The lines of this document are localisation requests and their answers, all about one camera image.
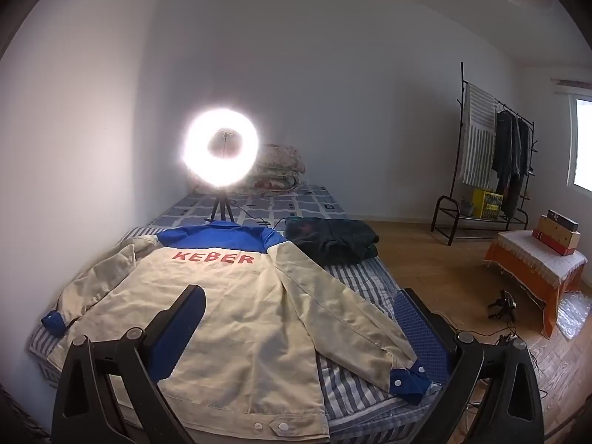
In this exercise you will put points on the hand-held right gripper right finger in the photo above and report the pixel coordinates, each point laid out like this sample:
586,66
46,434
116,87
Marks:
423,333

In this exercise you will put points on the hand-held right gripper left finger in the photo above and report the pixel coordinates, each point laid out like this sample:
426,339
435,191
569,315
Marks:
178,333

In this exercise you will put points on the beige and blue work jacket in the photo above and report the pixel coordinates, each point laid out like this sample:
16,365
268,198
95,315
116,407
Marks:
231,310

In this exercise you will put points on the dark folded clothes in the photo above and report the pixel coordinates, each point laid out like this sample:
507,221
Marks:
333,240

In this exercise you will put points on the dark hanging clothes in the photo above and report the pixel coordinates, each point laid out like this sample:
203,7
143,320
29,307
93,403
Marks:
511,157

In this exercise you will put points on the black metal clothes rack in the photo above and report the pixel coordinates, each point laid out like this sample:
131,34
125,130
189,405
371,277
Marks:
461,83

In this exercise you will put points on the small black device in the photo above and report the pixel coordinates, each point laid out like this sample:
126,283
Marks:
506,303

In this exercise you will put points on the table with orange cloth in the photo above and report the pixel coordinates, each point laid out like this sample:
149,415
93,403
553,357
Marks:
532,282

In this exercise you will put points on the yellow crate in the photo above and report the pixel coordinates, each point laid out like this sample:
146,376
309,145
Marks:
485,203

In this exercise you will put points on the clear plastic wrap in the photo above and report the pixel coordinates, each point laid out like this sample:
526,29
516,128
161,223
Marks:
573,314

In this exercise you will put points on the red box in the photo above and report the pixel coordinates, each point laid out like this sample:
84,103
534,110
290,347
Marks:
552,246

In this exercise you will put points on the tan cardboard box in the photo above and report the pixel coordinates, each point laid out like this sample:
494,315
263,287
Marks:
557,237

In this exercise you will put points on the blue patterned bed sheet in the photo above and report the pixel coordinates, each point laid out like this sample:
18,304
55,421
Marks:
305,201

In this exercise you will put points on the dark flat box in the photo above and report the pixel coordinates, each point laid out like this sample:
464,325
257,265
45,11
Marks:
562,221

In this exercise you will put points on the folded floral quilt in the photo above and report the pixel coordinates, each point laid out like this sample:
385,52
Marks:
277,162

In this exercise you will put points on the striped hanging towel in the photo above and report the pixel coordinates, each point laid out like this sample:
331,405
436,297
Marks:
478,138

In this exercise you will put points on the window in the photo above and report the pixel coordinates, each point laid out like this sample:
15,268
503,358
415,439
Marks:
583,148

